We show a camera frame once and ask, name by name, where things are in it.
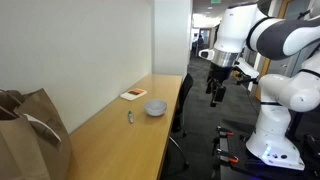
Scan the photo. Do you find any green marker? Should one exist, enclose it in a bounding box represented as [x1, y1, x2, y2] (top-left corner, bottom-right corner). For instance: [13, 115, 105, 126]
[127, 110, 135, 125]

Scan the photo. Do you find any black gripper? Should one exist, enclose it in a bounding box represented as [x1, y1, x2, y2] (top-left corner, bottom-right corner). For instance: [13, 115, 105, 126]
[205, 62, 234, 108]

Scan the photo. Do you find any black office chair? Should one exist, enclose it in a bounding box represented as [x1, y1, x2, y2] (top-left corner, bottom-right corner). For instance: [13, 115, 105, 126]
[167, 72, 195, 169]

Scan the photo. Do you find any orange handled clamp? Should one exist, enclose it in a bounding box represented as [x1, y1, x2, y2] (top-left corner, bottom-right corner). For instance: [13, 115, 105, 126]
[215, 148, 240, 165]
[215, 125, 235, 138]

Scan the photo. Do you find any white bowl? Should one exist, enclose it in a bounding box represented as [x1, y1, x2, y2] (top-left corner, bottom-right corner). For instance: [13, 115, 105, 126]
[143, 99, 168, 118]

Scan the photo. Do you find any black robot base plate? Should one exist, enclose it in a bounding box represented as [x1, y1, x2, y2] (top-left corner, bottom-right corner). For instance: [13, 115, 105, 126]
[211, 119, 320, 180]

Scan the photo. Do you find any person in dark clothes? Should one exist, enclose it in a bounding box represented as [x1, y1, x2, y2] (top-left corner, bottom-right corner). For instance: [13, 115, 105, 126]
[196, 34, 205, 51]

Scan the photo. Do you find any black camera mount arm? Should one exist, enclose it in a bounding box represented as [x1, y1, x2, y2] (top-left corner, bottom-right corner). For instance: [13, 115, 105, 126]
[235, 75, 260, 86]

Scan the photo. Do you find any brown paper bag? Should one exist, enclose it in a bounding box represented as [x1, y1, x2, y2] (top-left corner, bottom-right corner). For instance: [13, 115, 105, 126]
[0, 105, 52, 180]
[0, 87, 73, 180]

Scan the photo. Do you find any thin black cable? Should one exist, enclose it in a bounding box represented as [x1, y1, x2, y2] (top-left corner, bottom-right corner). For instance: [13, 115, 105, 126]
[245, 84, 262, 115]

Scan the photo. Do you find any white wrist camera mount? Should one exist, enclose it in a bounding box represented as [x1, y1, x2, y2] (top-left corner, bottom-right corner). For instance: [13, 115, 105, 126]
[233, 57, 261, 80]

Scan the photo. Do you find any white box with orange label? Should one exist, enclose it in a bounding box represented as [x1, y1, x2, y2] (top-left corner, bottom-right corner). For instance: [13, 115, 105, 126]
[119, 87, 148, 102]

